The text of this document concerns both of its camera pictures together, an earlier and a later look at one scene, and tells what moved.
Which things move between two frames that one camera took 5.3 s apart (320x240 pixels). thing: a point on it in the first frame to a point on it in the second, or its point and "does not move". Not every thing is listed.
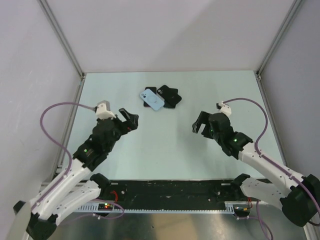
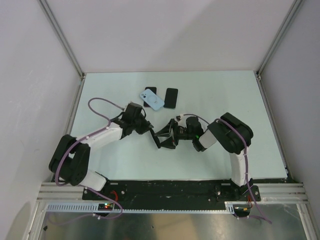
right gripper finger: (203, 118) to (165, 131)
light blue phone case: (152, 99) does not move
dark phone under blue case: (153, 89) does not move
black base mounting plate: (172, 194) does not move
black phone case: (170, 97) to (155, 138)
